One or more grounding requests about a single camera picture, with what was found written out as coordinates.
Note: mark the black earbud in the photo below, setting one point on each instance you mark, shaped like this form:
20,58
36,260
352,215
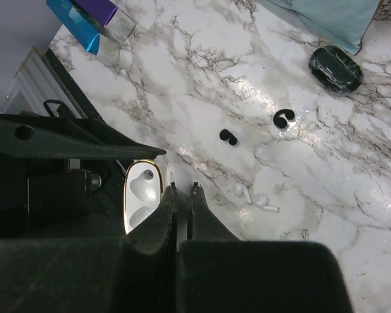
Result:
226,136
282,117

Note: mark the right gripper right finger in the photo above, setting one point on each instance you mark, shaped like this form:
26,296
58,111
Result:
220,273

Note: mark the black earbud right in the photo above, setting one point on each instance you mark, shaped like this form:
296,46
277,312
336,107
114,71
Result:
282,117

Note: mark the shiny blue box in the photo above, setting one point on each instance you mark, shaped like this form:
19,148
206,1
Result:
79,26

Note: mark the black marbled charging case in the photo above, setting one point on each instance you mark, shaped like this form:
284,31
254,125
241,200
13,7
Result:
335,70

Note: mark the cassava chips bag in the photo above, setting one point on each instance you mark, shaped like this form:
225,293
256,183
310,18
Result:
343,22

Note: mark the aluminium rail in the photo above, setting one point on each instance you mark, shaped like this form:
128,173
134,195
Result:
37,89

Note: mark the white earbud charging case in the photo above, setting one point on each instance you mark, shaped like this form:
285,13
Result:
144,185

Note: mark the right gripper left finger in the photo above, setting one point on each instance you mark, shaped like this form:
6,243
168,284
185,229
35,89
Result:
88,268

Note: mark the white earbud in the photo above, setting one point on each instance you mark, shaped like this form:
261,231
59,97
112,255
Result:
241,190
261,201

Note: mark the purple box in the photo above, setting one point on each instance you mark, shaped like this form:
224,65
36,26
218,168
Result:
101,10

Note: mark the black earbud left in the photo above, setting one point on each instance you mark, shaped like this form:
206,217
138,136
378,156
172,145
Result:
226,136

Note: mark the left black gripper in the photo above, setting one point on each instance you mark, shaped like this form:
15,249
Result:
49,168

